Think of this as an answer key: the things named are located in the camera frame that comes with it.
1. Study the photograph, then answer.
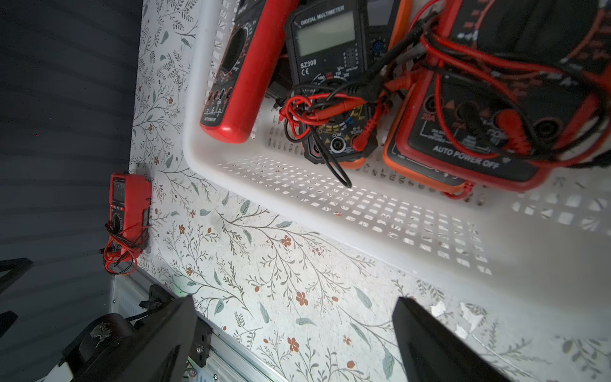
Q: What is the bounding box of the small black multimeter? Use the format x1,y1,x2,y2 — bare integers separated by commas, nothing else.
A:
279,1,376,188

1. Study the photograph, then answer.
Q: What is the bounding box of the orange multimeter with leads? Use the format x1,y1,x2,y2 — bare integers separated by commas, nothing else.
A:
367,0,413,65

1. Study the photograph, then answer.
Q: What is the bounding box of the white plastic basket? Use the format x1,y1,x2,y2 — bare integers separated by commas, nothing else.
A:
183,1,610,337

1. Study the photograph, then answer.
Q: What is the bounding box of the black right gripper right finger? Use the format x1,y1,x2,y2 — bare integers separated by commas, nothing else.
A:
392,297,508,382

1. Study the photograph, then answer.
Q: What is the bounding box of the large red multimeter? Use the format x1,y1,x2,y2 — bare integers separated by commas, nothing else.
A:
200,0,299,144

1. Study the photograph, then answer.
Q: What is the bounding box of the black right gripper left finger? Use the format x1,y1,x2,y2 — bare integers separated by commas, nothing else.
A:
71,296,197,381

